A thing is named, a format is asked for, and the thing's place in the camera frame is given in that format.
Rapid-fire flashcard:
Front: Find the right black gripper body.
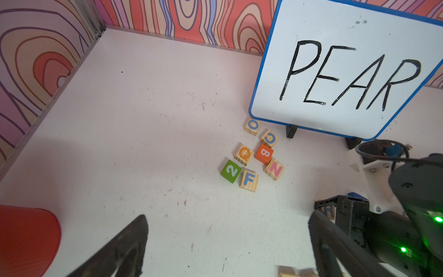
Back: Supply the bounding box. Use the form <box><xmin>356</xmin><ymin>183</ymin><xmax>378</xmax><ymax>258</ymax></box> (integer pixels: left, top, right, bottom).
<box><xmin>335</xmin><ymin>196</ymin><xmax>379</xmax><ymax>249</ymax></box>

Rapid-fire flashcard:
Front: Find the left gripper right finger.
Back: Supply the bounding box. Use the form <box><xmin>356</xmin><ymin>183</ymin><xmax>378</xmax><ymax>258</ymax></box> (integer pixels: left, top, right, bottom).
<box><xmin>308</xmin><ymin>210</ymin><xmax>392</xmax><ymax>277</ymax></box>

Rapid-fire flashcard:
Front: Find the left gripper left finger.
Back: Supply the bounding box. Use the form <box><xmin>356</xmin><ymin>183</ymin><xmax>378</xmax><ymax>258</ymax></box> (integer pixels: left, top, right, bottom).
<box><xmin>69</xmin><ymin>215</ymin><xmax>149</xmax><ymax>277</ymax></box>

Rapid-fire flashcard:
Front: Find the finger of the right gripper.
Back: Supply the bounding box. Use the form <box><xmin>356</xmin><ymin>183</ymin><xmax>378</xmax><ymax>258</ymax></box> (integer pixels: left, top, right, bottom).
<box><xmin>314</xmin><ymin>196</ymin><xmax>338</xmax><ymax>210</ymax></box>

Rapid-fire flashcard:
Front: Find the wooden block letter E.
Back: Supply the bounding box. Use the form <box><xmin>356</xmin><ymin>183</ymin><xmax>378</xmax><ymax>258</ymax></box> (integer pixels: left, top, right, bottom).
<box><xmin>299</xmin><ymin>268</ymin><xmax>318</xmax><ymax>277</ymax></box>

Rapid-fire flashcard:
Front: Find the wooden block letter P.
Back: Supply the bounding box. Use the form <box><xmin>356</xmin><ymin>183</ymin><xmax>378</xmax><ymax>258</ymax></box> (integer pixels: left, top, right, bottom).
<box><xmin>278</xmin><ymin>265</ymin><xmax>300</xmax><ymax>277</ymax></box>

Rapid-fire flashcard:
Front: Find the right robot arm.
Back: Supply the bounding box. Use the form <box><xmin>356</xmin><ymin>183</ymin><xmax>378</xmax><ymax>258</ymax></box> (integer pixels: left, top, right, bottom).
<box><xmin>309</xmin><ymin>154</ymin><xmax>443</xmax><ymax>277</ymax></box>

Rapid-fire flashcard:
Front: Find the wooden block letter N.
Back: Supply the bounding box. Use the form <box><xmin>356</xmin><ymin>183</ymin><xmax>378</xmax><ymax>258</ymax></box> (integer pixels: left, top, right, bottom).
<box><xmin>264</xmin><ymin>158</ymin><xmax>285</xmax><ymax>181</ymax></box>

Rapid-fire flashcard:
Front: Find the orange block letter B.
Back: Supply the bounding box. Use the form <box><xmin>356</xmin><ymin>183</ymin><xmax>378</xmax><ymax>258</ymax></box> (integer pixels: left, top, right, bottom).
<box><xmin>254</xmin><ymin>144</ymin><xmax>273</xmax><ymax>165</ymax></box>

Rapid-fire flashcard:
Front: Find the wooden block letter F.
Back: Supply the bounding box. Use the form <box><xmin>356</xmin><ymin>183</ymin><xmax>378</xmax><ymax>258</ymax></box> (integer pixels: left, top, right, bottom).
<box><xmin>239</xmin><ymin>170</ymin><xmax>259</xmax><ymax>192</ymax></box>

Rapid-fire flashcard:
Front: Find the wooden block letter C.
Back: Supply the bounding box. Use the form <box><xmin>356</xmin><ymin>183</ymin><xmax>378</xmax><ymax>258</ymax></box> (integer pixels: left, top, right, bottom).
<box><xmin>260</xmin><ymin>129</ymin><xmax>279</xmax><ymax>148</ymax></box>

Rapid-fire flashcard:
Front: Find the wooden block letter Q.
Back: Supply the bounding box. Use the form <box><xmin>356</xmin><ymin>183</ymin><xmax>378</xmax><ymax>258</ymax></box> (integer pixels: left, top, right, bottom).
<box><xmin>234</xmin><ymin>144</ymin><xmax>254</xmax><ymax>166</ymax></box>

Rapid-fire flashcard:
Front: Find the wooden block letter O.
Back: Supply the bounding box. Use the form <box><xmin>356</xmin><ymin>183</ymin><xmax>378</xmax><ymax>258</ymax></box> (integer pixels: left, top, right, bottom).
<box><xmin>243</xmin><ymin>118</ymin><xmax>261</xmax><ymax>136</ymax></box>

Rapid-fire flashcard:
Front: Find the white board reading PEAR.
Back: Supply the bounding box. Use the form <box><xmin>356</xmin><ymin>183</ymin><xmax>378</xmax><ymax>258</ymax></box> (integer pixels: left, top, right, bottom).
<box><xmin>249</xmin><ymin>1</ymin><xmax>443</xmax><ymax>140</ymax></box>

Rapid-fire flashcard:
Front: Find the blue block number 7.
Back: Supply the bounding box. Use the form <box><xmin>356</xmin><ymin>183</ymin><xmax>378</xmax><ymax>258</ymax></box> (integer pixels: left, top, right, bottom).
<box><xmin>347</xmin><ymin>192</ymin><xmax>368</xmax><ymax>202</ymax></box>

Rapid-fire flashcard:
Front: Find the red plastic cup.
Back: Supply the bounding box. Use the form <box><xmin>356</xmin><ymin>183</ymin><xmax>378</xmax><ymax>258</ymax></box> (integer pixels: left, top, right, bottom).
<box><xmin>1</xmin><ymin>205</ymin><xmax>61</xmax><ymax>277</ymax></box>

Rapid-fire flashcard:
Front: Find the green block number 2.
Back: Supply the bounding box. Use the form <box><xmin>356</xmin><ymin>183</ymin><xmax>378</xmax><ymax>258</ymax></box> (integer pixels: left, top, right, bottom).
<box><xmin>220</xmin><ymin>160</ymin><xmax>242</xmax><ymax>184</ymax></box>

